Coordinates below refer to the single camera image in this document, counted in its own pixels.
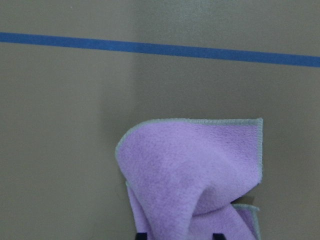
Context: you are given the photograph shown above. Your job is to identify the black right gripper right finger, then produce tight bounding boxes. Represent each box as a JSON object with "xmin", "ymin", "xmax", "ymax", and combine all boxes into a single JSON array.
[{"xmin": 212, "ymin": 233, "xmax": 225, "ymax": 240}]

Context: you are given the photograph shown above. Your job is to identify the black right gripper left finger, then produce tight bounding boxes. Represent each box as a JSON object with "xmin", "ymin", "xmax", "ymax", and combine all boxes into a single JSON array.
[{"xmin": 135, "ymin": 232, "xmax": 148, "ymax": 240}]

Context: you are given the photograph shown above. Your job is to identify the purple cloth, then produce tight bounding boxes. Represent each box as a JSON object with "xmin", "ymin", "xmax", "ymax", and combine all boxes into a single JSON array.
[{"xmin": 115, "ymin": 118, "xmax": 263, "ymax": 240}]

